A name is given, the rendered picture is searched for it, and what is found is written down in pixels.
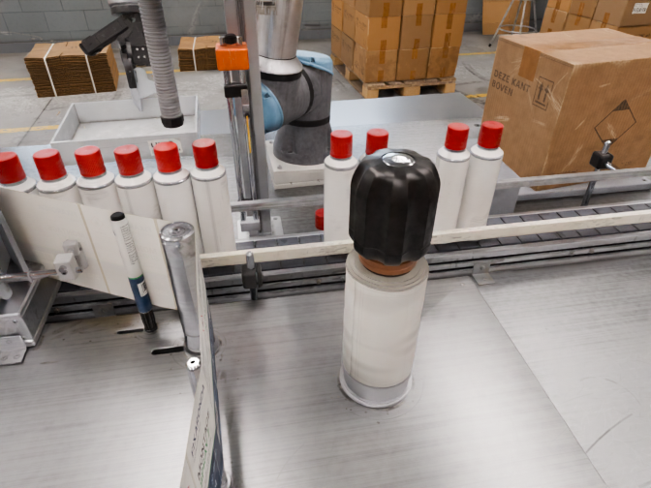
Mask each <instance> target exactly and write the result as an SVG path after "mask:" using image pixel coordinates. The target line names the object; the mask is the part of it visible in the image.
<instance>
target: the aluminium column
mask: <svg viewBox="0 0 651 488"><path fill-rule="evenodd" d="M240 3H241V12H242V21H243V31H244V40H245V43H246V44H247V48H248V57H249V70H248V77H249V88H250V101H251V113H252V126H253V141H254V157H255V172H256V183H257V192H258V198H259V199H268V198H269V188H268V175H267V161H266V149H265V135H264V111H263V97H262V85H261V71H260V58H259V46H258V32H257V20H256V6H255V0H240ZM224 9H225V19H226V27H227V34H230V33H233V34H235V35H236V36H241V35H240V26H239V16H238V7H237V0H224ZM236 81H239V75H238V71H232V82H236ZM234 106H235V115H236V124H237V132H238V141H239V150H240V159H241V167H242V176H243V186H244V195H245V198H250V197H251V191H250V181H249V171H248V163H247V153H246V143H245V134H244V124H243V114H242V104H241V97H239V98H234ZM261 218H262V232H261V233H260V232H259V231H258V230H255V231H249V236H250V237H252V236H262V235H271V234H272V226H271V214H270V209H266V210H261Z"/></svg>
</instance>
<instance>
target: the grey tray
mask: <svg viewBox="0 0 651 488"><path fill-rule="evenodd" d="M140 101H141V106H142V111H139V110H138V108H137V107H136V106H135V105H134V102H133V99H132V100H116V101H100V102H85V103H72V104H71V105H70V107H69V109H68V111H67V113H66V114H65V116H64V118H63V120H62V122H61V124H60V125H59V127H58V129H57V131H56V133H55V134H54V136H53V138H52V140H51V142H50V146H51V148H54V149H57V150H58V151H59V152H60V155H61V158H62V161H63V163H64V166H77V165H78V164H77V161H76V158H75V154H74V152H75V150H77V149H78V148H80V147H82V146H88V145H94V146H97V147H99V148H100V150H101V154H102V157H103V160H104V163H112V162H116V161H115V157H114V154H113V150H114V149H115V148H116V147H118V146H121V145H125V144H134V145H136V146H137V147H138V148H139V152H140V156H141V159H142V160H147V159H155V155H154V151H153V147H154V145H156V144H157V143H160V142H165V141H171V142H174V143H176V144H177V146H178V151H179V156H180V157H182V156H194V154H193V148H192V143H193V142H194V141H195V140H197V139H200V138H201V114H200V107H199V101H198V95H195V96H179V102H180V107H181V112H182V113H183V116H184V121H183V122H184V124H183V125H182V126H181V127H179V128H174V129H169V128H165V127H164V126H163V124H162V122H161V118H160V116H161V112H160V111H161V110H160V107H159V103H158V98H147V99H140Z"/></svg>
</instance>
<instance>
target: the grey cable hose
mask: <svg viewBox="0 0 651 488"><path fill-rule="evenodd" d="M161 1H162V0H138V2H139V10H140V12H139V13H140V14H141V16H140V17H141V18H142V20H141V21H142V25H143V27H142V28H143V29H144V30H143V33H145V34H144V37H146V38H145V40H146V44H147V47H148V49H147V51H148V54H149V58H150V59H149V61H150V65H151V69H152V70H151V71H152V75H153V78H154V84H155V88H156V94H157V98H158V103H159V107H160V110H161V111H160V112H161V116H160V118H161V122H162V124H163V126H164V127H165V128H169V129H174V128H179V127H181V126H182V125H183V124H184V122H183V121H184V116H183V113H182V112H181V107H180V102H179V97H178V91H177V87H176V86H177V85H176V81H175V75H174V70H173V64H172V61H171V60H172V59H171V51H170V49H171V48H170V44H169V40H168V38H169V37H168V33H167V29H166V28H167V26H166V25H165V24H166V23H165V18H164V11H163V7H162V5H163V4H162V3H161Z"/></svg>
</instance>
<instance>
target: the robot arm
mask: <svg viewBox="0 0 651 488"><path fill-rule="evenodd" d="M108 5H109V6H110V12H111V15H112V16H119V18H117V19H116V20H114V21H113V22H111V23H110V24H108V25H107V26H105V27H104V28H102V29H101V30H99V31H98V32H96V33H95V34H93V35H92V36H88V37H87V38H85V39H84V40H82V41H81V43H80V44H79V47H80V49H81V50H82V51H83V52H84V54H85V55H89V56H95V55H96V54H98V53H99V52H101V51H102V50H103V48H104V47H106V46H108V45H109V44H111V43H112V42H114V41H115V40H117V41H118V44H119V49H120V55H121V59H122V63H123V65H124V68H125V72H126V76H127V80H128V84H129V88H130V91H131V95H132V98H133V102H134V105H135V106H136V107H137V108H138V110H139V111H142V106H141V101H140V99H142V98H145V97H147V96H150V95H153V94H155V93H156V88H155V84H154V81H151V80H149V79H148V77H147V73H146V71H145V70H144V69H142V68H140V67H136V65H137V66H146V67H150V66H151V65H150V61H149V59H150V58H149V54H148V51H147V49H148V47H147V44H146V40H145V38H146V37H144V34H145V33H143V30H144V29H143V28H142V27H143V25H142V21H141V20H142V18H141V17H140V16H141V14H140V9H139V2H138V0H108ZM255 6H256V20H257V32H258V46H259V58H260V71H261V85H262V97H263V122H264V133H265V134H267V133H269V132H273V131H277V132H276V135H275V138H274V141H273V155H274V156H275V157H276V158H277V159H278V160H280V161H282V162H285V163H288V164H292V165H298V166H315V165H320V164H323V163H324V160H325V158H326V157H327V156H329V155H330V134H331V133H332V130H331V126H330V108H331V90H332V77H333V72H332V60H331V58H330V57H329V56H327V55H324V54H321V53H317V52H311V51H303V50H297V43H298V36H299V28H300V21H301V13H302V6H303V0H255ZM132 18H135V19H136V20H135V22H133V20H132Z"/></svg>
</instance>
